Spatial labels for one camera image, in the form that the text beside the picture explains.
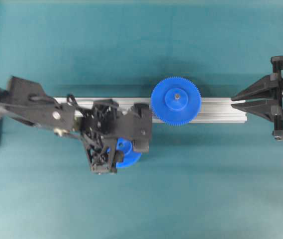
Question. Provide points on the small blue plastic gear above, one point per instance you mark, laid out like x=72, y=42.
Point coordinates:
x=127, y=155

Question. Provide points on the silver aluminium extrusion rail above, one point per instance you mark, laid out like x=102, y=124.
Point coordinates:
x=213, y=110

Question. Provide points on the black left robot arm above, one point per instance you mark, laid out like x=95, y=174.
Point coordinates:
x=26, y=102

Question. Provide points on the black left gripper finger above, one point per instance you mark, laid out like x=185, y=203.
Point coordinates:
x=136, y=126
x=102, y=154

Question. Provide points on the large blue plastic gear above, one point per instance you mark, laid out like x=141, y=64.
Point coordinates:
x=176, y=101

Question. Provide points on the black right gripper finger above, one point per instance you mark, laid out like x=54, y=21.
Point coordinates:
x=260, y=108
x=262, y=88

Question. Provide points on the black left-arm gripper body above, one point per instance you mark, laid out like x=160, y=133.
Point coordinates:
x=94, y=127

